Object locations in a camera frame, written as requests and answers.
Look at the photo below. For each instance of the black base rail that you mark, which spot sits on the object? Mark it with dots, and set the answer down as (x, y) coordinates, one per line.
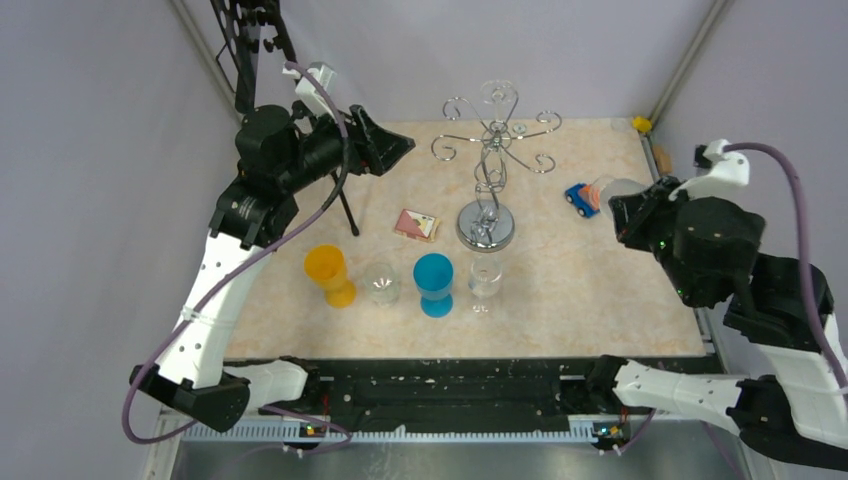
(443, 396)

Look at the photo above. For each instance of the yellow corner clamp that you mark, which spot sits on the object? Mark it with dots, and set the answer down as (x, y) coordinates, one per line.
(642, 124)

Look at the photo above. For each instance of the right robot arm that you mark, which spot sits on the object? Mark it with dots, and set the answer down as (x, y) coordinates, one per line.
(709, 248)

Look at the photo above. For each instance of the yellow wine glass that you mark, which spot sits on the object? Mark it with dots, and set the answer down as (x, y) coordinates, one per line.
(325, 265)

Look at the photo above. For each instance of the blue orange toy car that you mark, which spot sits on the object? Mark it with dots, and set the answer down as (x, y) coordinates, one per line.
(578, 195)

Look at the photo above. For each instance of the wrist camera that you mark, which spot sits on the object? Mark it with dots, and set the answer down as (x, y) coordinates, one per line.
(727, 172)
(306, 91)

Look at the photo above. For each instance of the clear small wine glass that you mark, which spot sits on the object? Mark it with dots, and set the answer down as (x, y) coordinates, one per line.
(485, 277)

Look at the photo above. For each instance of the playing card box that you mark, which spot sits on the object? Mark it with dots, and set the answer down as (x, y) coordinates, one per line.
(417, 226)

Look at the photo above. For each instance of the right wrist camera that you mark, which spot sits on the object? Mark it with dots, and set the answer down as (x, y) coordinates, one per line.
(727, 172)

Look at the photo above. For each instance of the clear patterned wine glass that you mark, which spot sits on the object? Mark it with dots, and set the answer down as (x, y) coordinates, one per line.
(382, 284)

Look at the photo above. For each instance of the black tripod stand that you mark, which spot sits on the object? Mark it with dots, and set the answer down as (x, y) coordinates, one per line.
(282, 41)

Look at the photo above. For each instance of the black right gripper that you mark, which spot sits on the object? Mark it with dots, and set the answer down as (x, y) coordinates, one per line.
(631, 211)

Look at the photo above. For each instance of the blue wine glass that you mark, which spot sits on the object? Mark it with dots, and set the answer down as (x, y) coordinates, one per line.
(433, 275)

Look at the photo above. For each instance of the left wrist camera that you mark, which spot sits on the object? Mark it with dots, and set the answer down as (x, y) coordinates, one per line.
(306, 91)

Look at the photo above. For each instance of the black perforated plate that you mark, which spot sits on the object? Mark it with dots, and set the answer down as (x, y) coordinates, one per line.
(239, 25)

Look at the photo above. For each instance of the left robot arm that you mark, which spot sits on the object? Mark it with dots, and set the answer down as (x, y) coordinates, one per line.
(281, 152)

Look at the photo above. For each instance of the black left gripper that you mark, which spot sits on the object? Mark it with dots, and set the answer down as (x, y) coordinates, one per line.
(369, 148)

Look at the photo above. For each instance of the clear tall stemmed glass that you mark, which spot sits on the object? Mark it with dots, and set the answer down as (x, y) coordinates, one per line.
(502, 95)

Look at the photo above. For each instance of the chrome wine glass rack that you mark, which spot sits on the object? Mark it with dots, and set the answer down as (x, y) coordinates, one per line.
(486, 224)

